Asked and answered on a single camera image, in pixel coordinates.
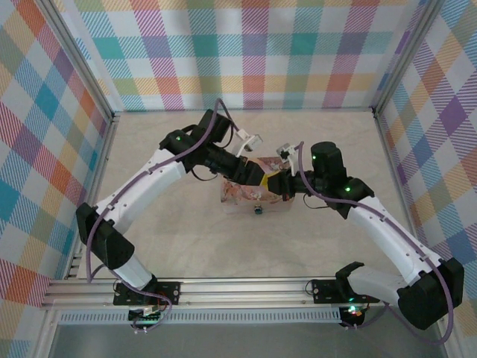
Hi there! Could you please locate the right controller circuit board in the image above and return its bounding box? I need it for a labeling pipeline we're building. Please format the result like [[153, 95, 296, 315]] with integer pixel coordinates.
[[340, 303, 367, 326]]

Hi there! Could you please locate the controller circuit board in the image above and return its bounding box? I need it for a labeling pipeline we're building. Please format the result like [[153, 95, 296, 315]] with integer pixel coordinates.
[[127, 304, 165, 330], [340, 303, 367, 326]]

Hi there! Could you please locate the grey metal sheet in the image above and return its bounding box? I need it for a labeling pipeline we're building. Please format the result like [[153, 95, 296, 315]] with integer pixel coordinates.
[[47, 323, 448, 358]]

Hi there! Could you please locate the left controller circuit board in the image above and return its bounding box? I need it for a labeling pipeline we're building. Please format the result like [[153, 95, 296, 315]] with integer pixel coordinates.
[[127, 304, 165, 330]]

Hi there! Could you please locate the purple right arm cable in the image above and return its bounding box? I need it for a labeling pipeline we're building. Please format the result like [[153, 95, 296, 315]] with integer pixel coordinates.
[[290, 141, 458, 346]]

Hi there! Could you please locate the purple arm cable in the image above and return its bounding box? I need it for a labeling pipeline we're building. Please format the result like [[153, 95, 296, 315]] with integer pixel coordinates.
[[290, 141, 458, 346], [86, 97, 247, 335]]

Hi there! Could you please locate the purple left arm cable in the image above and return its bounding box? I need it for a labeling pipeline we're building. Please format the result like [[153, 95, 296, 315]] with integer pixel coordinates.
[[86, 97, 247, 335]]

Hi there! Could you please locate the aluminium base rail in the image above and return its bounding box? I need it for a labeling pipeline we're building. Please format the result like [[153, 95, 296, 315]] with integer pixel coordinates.
[[40, 277, 452, 311]]

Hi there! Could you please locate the aluminium frame post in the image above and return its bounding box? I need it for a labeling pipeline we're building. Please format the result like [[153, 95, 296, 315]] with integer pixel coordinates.
[[371, 0, 448, 119], [44, 0, 121, 126]]

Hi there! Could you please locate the white slotted cable duct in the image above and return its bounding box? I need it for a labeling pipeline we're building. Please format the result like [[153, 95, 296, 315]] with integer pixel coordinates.
[[57, 310, 342, 326]]

